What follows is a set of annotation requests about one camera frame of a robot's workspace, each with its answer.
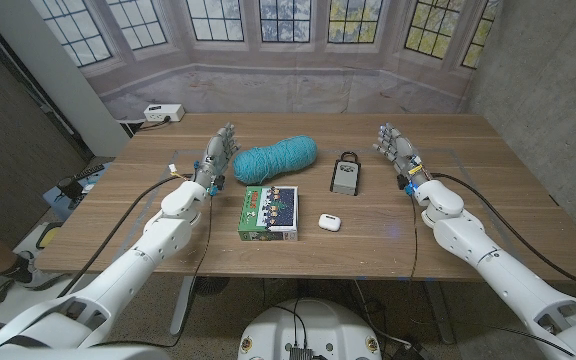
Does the blue bin with black gear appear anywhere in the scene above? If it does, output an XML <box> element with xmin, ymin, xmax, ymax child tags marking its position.
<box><xmin>42</xmin><ymin>162</ymin><xmax>114</xmax><ymax>221</ymax></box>

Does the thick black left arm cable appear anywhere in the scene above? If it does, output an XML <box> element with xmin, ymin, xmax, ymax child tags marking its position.
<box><xmin>56</xmin><ymin>172</ymin><xmax>195</xmax><ymax>299</ymax></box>

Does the green printed card box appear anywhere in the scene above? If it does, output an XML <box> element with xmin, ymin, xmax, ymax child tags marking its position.
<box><xmin>237</xmin><ymin>185</ymin><xmax>300</xmax><ymax>243</ymax></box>

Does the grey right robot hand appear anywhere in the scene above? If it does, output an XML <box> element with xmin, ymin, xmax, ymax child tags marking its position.
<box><xmin>372</xmin><ymin>122</ymin><xmax>432</xmax><ymax>196</ymax></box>

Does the printed window backdrop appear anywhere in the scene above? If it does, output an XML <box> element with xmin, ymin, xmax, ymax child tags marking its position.
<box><xmin>30</xmin><ymin>0</ymin><xmax>502</xmax><ymax>121</ymax></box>

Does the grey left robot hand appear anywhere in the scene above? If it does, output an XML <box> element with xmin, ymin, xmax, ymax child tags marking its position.
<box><xmin>191</xmin><ymin>122</ymin><xmax>242</xmax><ymax>197</ymax></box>

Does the thin black left wrist cable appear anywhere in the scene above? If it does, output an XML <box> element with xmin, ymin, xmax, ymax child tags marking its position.
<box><xmin>92</xmin><ymin>192</ymin><xmax>215</xmax><ymax>349</ymax></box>

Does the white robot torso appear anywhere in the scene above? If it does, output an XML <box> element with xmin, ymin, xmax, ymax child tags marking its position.
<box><xmin>237</xmin><ymin>298</ymin><xmax>383</xmax><ymax>360</ymax></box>

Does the white power strip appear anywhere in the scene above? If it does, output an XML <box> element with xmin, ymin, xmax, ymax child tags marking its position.
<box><xmin>143</xmin><ymin>103</ymin><xmax>186</xmax><ymax>124</ymax></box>

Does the grey combination lock box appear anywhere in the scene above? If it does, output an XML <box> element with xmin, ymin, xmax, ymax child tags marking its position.
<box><xmin>329</xmin><ymin>151</ymin><xmax>362</xmax><ymax>197</ymax></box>

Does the teal yarn skein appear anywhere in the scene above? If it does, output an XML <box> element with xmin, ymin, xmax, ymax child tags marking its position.
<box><xmin>231</xmin><ymin>134</ymin><xmax>319</xmax><ymax>186</ymax></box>

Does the grey table leg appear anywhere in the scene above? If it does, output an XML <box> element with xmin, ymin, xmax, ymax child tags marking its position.
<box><xmin>422</xmin><ymin>279</ymin><xmax>457</xmax><ymax>345</ymax></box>

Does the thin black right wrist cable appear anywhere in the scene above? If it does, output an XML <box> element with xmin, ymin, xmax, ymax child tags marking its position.
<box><xmin>406</xmin><ymin>192</ymin><xmax>420</xmax><ymax>282</ymax></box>

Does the white airpods case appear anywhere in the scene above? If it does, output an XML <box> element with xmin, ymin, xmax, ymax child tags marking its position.
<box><xmin>317</xmin><ymin>213</ymin><xmax>342</xmax><ymax>233</ymax></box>

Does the yellow and black floor object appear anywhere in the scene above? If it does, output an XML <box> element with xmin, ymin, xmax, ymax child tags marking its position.
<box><xmin>35</xmin><ymin>222</ymin><xmax>64</xmax><ymax>250</ymax></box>

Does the white table leg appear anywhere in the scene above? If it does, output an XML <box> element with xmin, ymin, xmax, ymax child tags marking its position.
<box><xmin>169</xmin><ymin>275</ymin><xmax>197</xmax><ymax>336</ymax></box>

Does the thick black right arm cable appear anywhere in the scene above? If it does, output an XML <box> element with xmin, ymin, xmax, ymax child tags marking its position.
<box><xmin>430</xmin><ymin>172</ymin><xmax>576</xmax><ymax>295</ymax></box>

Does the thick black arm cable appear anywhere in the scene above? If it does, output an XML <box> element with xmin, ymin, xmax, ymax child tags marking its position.
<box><xmin>430</xmin><ymin>172</ymin><xmax>576</xmax><ymax>295</ymax></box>
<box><xmin>56</xmin><ymin>172</ymin><xmax>195</xmax><ymax>299</ymax></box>

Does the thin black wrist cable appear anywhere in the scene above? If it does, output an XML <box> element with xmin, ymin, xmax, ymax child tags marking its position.
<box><xmin>406</xmin><ymin>192</ymin><xmax>420</xmax><ymax>282</ymax></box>
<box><xmin>92</xmin><ymin>192</ymin><xmax>215</xmax><ymax>349</ymax></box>

